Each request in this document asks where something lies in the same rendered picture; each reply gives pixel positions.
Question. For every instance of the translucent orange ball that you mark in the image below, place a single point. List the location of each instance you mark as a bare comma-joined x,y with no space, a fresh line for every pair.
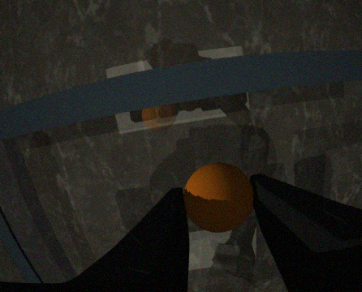
159,118

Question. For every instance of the clear low corner wall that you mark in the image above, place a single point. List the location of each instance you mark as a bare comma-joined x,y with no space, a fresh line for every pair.
27,219

